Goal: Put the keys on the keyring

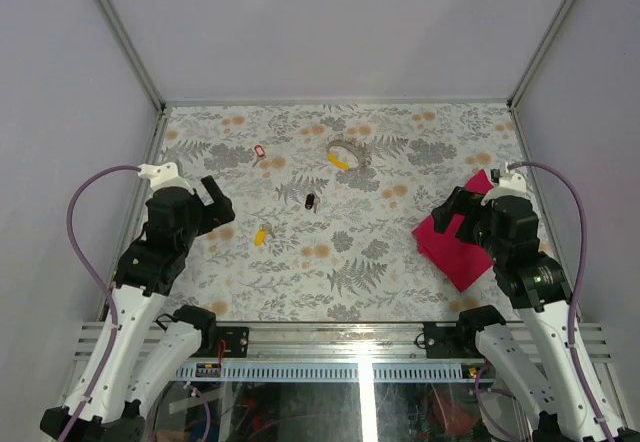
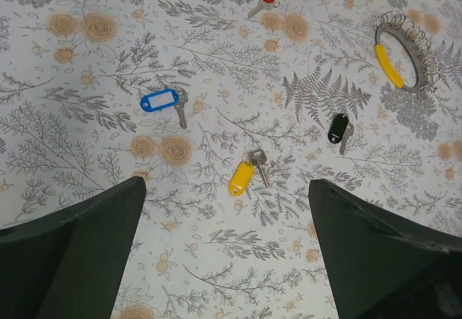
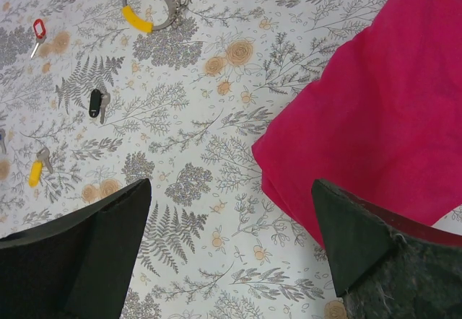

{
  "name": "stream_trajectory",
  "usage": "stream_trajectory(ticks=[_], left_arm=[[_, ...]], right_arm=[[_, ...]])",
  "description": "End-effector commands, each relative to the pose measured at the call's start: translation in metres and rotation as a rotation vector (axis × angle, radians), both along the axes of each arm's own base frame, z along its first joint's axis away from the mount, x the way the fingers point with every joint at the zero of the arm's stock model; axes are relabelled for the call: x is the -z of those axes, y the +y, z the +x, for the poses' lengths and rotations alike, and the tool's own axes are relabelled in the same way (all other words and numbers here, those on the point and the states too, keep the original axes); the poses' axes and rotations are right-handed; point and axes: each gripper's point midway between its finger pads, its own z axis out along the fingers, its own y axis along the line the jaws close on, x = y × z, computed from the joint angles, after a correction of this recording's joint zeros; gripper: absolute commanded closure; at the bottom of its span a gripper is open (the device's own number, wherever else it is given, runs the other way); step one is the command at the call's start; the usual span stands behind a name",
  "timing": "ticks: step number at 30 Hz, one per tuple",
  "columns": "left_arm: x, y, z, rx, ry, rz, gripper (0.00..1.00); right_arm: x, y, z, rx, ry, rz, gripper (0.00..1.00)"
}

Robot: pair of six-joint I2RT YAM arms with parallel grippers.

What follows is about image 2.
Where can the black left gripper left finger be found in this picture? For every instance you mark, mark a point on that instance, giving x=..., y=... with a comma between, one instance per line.
x=69, y=264

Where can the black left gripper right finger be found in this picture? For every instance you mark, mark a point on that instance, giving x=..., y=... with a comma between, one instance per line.
x=381, y=265

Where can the yellow tagged key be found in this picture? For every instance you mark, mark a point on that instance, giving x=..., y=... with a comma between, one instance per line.
x=245, y=171

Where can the blue tagged key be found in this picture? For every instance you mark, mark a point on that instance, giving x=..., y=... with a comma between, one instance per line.
x=166, y=98

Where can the large keyring with yellow grip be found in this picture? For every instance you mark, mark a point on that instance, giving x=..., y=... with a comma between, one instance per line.
x=416, y=44

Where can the black tagged key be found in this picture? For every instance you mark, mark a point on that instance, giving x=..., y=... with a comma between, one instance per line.
x=340, y=131

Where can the floral tablecloth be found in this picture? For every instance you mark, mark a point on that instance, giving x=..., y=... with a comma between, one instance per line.
x=73, y=73

